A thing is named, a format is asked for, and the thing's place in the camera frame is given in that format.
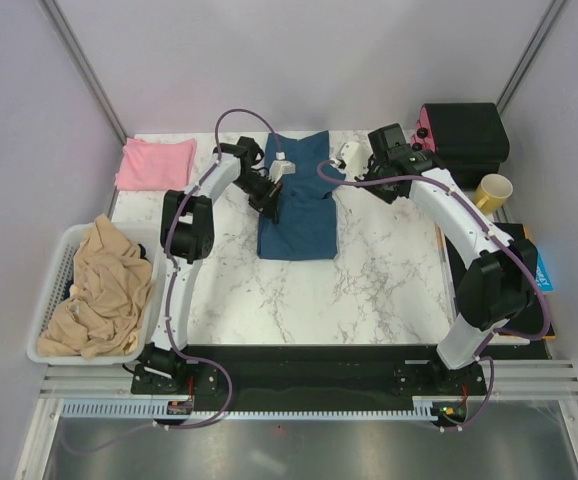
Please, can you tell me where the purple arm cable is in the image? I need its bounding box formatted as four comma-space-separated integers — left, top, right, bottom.
316, 159, 553, 433
61, 108, 285, 454

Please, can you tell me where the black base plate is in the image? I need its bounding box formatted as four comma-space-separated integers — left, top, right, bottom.
131, 345, 486, 410

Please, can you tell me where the blue t-shirt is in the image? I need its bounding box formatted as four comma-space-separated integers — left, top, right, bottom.
257, 131, 338, 261

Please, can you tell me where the beige t-shirt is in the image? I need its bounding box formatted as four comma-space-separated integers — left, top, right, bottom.
37, 214, 155, 360

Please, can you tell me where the blue illustrated book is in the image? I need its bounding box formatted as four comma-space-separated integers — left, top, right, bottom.
536, 250, 554, 293

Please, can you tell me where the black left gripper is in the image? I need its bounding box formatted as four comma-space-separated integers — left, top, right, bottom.
233, 173, 284, 225

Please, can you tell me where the pink folded t-shirt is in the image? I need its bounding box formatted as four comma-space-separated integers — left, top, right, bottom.
115, 138, 197, 191

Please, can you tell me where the white slotted cable duct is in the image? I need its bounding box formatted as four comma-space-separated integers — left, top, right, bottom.
60, 398, 441, 422

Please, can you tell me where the yellow mug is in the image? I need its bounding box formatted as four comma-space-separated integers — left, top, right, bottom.
474, 174, 513, 215

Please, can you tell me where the aluminium frame rail right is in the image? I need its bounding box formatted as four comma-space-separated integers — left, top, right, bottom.
496, 0, 570, 115

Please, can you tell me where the aluminium frame rail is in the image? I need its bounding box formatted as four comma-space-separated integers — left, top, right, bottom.
496, 0, 570, 115
38, 0, 127, 144

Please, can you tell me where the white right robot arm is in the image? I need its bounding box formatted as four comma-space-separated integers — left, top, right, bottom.
339, 124, 537, 394

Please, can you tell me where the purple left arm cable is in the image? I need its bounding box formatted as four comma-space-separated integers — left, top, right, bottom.
61, 108, 285, 454

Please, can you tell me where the white plastic basket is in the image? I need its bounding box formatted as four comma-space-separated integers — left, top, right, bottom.
26, 222, 164, 366

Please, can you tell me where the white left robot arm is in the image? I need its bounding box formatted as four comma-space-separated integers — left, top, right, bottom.
136, 136, 295, 393

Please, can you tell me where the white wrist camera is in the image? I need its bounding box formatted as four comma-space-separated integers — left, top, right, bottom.
333, 141, 371, 177
268, 152, 296, 183

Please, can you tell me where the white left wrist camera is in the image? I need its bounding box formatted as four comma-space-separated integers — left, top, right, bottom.
268, 152, 296, 183

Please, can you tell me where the black pink drawer organizer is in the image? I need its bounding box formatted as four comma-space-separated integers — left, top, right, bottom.
410, 102, 510, 190

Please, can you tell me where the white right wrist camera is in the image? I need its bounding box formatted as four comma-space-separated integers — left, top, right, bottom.
333, 141, 371, 177

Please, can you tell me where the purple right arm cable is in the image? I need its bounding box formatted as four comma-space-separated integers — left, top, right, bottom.
316, 159, 553, 433

